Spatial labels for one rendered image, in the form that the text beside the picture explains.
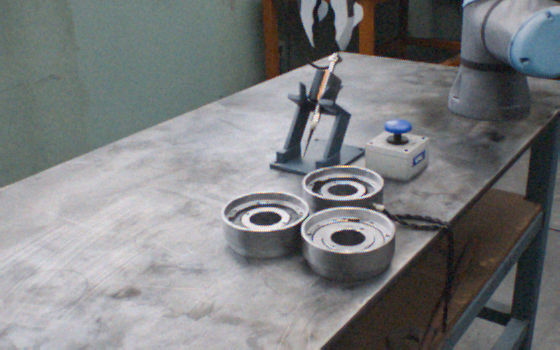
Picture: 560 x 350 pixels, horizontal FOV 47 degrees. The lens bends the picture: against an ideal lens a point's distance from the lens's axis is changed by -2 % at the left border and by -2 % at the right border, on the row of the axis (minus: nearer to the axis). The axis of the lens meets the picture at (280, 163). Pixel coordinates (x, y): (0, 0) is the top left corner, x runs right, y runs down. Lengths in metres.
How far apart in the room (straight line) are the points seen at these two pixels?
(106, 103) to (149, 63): 0.26
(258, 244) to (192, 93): 2.25
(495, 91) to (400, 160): 0.33
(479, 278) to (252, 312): 0.61
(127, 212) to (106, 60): 1.74
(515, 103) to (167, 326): 0.78
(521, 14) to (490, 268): 0.46
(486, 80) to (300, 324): 0.68
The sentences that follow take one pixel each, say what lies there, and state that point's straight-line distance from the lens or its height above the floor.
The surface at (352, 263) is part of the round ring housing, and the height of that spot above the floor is 0.83.
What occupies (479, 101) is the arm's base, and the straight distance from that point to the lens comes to 1.21.
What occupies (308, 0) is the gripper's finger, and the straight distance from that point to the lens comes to 0.99.
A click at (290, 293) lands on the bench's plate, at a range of 0.70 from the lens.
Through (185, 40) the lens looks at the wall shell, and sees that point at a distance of 2.90.
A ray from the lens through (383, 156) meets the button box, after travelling 0.95.
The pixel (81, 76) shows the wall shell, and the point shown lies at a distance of 2.55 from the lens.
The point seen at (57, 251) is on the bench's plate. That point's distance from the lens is 0.84.
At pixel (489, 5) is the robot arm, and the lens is 1.18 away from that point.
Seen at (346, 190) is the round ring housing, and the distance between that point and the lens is 0.88.
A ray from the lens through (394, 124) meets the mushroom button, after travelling 0.96.
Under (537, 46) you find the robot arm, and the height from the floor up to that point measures 0.96.
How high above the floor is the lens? 1.20
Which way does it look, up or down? 23 degrees down
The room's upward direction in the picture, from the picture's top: 3 degrees counter-clockwise
